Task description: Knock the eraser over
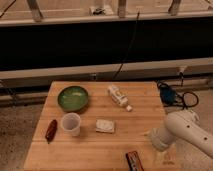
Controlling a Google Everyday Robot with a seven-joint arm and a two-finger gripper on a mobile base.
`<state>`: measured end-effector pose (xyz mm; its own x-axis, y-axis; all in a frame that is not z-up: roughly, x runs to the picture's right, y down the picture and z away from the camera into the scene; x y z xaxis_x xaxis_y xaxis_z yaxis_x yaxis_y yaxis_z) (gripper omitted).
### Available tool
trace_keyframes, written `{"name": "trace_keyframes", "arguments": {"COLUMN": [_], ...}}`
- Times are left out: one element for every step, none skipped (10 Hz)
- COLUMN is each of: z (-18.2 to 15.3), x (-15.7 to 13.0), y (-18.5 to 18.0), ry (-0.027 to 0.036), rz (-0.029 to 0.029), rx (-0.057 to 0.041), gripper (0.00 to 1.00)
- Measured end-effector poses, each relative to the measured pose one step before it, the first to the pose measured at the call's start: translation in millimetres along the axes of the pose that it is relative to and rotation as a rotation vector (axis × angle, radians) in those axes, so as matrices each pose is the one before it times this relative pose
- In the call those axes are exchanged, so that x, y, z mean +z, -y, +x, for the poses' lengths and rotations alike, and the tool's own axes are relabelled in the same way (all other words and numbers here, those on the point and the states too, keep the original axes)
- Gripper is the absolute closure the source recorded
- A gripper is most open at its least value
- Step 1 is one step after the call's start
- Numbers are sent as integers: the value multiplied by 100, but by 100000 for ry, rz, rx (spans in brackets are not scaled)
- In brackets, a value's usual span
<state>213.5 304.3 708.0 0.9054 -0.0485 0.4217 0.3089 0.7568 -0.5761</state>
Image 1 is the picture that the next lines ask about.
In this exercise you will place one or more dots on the clear plastic cup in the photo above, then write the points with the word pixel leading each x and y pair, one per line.
pixel 71 123

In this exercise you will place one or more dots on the green bowl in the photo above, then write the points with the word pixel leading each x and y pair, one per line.
pixel 73 98

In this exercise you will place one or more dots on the white plastic bottle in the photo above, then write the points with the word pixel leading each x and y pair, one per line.
pixel 118 97

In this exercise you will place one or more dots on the wooden shelf frame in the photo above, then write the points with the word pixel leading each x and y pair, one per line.
pixel 46 40

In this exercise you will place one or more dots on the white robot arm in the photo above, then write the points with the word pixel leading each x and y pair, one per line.
pixel 183 125

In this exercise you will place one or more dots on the red black candy bar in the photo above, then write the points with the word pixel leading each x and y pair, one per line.
pixel 134 161

